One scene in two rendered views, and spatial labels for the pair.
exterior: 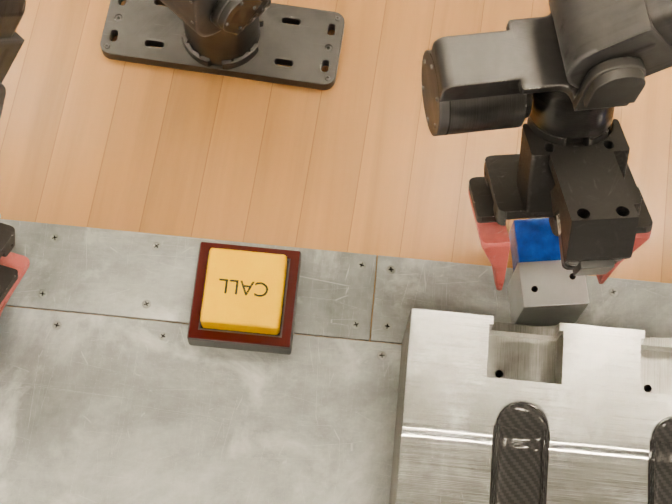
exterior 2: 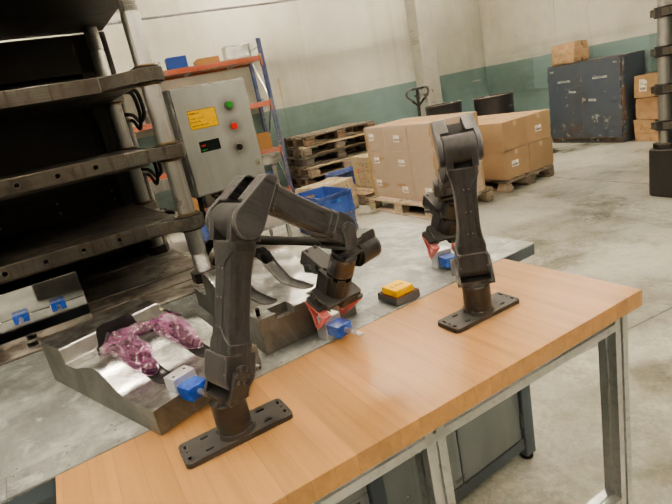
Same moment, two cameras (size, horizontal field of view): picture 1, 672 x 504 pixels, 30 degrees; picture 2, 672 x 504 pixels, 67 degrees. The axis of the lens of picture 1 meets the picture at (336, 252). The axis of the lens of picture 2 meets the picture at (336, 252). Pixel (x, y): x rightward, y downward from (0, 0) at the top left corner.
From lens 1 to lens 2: 1.51 m
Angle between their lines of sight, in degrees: 90
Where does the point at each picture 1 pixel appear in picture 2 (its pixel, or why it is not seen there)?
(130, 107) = not seen: hidden behind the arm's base
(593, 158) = (324, 263)
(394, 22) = (444, 342)
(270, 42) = (464, 315)
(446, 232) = (370, 329)
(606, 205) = (311, 251)
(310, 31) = (459, 322)
